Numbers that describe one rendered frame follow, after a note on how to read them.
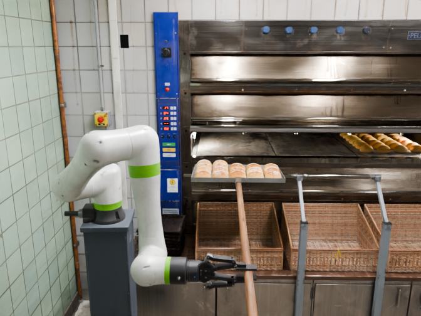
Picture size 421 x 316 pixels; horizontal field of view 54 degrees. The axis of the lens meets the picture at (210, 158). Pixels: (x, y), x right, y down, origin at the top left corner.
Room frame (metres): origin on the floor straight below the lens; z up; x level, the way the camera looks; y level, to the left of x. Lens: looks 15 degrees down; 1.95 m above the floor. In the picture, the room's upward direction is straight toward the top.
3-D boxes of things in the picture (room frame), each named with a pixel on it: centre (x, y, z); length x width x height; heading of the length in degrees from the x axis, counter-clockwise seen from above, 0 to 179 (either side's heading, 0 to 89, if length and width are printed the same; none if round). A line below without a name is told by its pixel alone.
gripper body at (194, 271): (1.27, 0.03, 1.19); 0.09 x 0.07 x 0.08; 88
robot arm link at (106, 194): (1.70, 0.47, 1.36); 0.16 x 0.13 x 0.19; 128
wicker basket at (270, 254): (2.55, -0.18, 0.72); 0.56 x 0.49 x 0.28; 90
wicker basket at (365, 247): (2.54, -0.78, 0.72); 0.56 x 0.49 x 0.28; 89
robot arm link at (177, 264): (1.28, 0.11, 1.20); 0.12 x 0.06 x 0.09; 178
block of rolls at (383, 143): (3.23, -1.35, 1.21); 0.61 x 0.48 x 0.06; 179
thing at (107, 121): (2.80, 0.74, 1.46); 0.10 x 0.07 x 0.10; 89
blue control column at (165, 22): (3.76, 0.26, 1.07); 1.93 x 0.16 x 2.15; 179
